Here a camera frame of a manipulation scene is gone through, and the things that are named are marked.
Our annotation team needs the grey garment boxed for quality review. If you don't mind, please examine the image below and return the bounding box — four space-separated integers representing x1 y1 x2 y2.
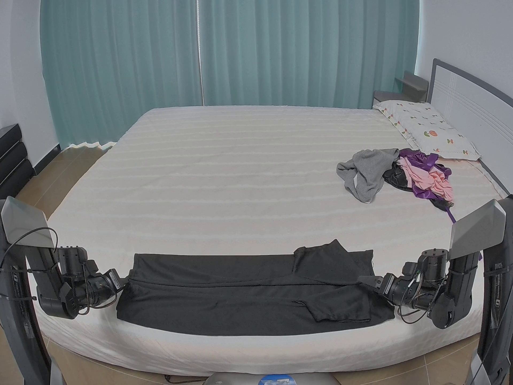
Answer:
336 148 401 204

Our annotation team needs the bed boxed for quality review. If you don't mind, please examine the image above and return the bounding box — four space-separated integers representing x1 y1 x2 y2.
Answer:
38 58 513 376

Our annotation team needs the white printed pillow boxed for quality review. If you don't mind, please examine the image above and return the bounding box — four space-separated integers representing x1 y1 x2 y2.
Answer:
373 100 481 161

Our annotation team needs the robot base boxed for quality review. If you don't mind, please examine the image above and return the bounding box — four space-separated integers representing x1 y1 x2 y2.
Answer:
206 372 333 385

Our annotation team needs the pile of clothes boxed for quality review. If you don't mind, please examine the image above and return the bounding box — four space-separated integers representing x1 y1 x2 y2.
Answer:
384 149 483 264

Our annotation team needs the grey bedside table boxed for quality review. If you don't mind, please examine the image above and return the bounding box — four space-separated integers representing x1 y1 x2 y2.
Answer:
373 71 429 104

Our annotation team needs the blue-green curtain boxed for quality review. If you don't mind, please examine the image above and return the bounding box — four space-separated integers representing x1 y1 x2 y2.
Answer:
40 0 203 150
197 0 420 109

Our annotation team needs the black chest of drawers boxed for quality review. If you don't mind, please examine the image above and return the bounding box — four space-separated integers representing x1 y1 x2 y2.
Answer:
0 124 33 199

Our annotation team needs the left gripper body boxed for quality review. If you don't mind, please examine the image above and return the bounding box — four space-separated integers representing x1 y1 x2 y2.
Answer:
98 269 126 297

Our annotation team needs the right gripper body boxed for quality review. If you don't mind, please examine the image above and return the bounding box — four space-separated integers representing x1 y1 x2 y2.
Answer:
370 273 406 306

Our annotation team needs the black T-shirt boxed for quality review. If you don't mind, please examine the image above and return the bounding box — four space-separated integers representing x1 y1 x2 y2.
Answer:
116 239 395 336

